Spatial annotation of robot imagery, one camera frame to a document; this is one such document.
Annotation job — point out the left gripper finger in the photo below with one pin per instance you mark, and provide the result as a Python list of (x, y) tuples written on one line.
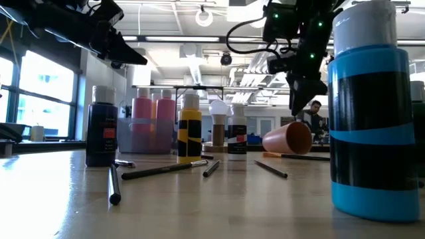
[(123, 53)]

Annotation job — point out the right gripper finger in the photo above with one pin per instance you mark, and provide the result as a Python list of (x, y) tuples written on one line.
[(300, 93)]

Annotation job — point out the orange plastic cup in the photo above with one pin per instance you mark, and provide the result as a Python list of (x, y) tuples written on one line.
[(282, 139)]

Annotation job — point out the large pink paint bottle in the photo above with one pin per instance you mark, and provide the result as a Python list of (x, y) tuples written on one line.
[(166, 109), (141, 109)]

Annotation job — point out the large yellow paint bottle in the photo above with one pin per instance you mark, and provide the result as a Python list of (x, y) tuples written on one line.
[(154, 113)]

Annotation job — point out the small white paint bottle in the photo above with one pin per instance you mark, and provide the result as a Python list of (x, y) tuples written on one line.
[(237, 146)]

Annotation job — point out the small navy paint bottle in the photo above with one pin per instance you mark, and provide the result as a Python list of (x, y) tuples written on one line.
[(101, 146)]

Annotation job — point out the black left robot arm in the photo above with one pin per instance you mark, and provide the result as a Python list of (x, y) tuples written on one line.
[(50, 20)]

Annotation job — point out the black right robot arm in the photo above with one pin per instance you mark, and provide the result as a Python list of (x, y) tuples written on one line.
[(312, 20)]

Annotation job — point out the small blue paint bottle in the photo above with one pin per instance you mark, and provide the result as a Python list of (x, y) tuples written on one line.
[(372, 99)]

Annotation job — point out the small yellow paint bottle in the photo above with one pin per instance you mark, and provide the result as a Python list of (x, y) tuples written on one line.
[(189, 116)]

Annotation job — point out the fluorescent ceiling light strip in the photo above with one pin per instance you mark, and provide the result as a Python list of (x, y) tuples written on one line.
[(130, 38), (182, 38)]

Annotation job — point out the person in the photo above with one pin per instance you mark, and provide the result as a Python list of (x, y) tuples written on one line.
[(315, 106)]

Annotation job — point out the blue crate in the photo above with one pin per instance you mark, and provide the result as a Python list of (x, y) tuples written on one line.
[(255, 139)]

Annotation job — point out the black paintbrush orange ferrule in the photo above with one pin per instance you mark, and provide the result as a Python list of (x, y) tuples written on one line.
[(270, 168)]

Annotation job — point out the brass lamp with white bulb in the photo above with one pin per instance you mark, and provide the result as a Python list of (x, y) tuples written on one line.
[(218, 109)]

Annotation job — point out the grey translucent plastic bin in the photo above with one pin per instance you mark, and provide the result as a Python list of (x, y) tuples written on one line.
[(124, 142)]

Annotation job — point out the white cup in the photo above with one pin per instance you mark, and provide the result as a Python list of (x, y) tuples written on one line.
[(37, 132)]

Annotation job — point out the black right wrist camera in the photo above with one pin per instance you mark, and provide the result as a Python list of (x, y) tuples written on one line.
[(280, 64)]

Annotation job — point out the black ceiling camera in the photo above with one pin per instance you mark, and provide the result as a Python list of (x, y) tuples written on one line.
[(226, 59)]

